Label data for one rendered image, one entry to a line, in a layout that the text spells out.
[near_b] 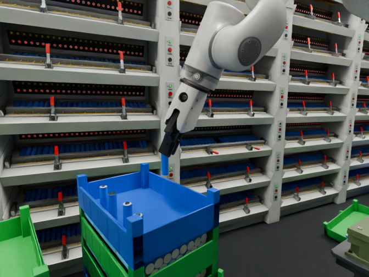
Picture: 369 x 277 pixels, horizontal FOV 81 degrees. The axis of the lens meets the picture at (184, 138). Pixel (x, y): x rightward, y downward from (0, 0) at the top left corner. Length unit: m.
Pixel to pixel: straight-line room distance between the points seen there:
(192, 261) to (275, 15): 0.47
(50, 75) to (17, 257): 0.61
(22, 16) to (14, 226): 0.69
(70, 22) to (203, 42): 0.65
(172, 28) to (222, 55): 0.68
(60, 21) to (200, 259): 0.90
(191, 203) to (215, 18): 0.40
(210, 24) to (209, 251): 0.45
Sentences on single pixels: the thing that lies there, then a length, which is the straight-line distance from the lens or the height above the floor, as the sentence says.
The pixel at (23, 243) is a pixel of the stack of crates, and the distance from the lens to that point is 0.70.
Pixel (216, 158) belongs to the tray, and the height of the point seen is 0.46.
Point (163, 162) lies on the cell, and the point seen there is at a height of 0.60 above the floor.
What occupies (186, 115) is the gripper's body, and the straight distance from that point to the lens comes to 0.45.
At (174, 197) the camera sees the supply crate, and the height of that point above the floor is 0.49.
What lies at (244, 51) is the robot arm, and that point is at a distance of 0.40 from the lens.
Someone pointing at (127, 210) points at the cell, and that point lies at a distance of 0.44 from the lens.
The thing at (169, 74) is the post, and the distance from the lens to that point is 1.02.
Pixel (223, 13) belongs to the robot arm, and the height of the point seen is 0.90.
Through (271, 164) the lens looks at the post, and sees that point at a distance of 1.43.
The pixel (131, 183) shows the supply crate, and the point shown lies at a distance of 0.68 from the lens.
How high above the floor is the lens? 0.73
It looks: 8 degrees down
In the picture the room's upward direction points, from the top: straight up
